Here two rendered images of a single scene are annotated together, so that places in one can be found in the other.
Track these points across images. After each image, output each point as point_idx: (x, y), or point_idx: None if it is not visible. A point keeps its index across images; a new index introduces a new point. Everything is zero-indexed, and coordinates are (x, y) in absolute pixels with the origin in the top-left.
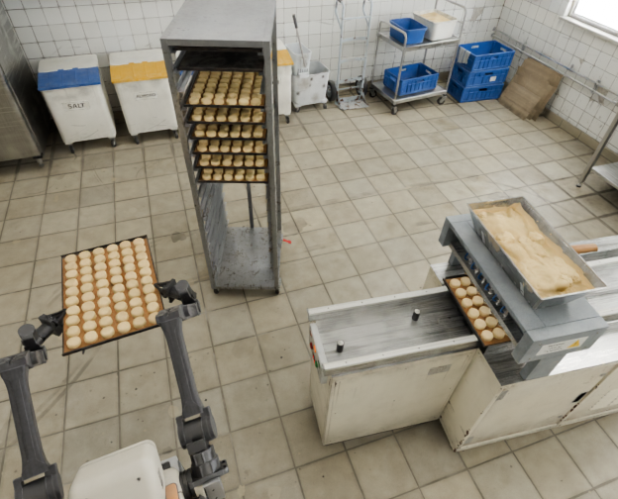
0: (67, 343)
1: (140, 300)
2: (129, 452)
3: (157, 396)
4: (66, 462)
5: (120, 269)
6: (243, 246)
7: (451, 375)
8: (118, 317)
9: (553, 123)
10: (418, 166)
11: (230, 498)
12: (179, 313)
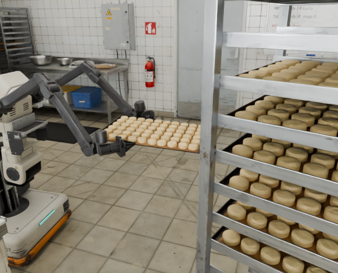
0: (125, 116)
1: (124, 132)
2: (13, 82)
3: (156, 262)
4: (152, 215)
5: (166, 134)
6: None
7: None
8: (121, 126)
9: None
10: None
11: (49, 269)
12: (36, 76)
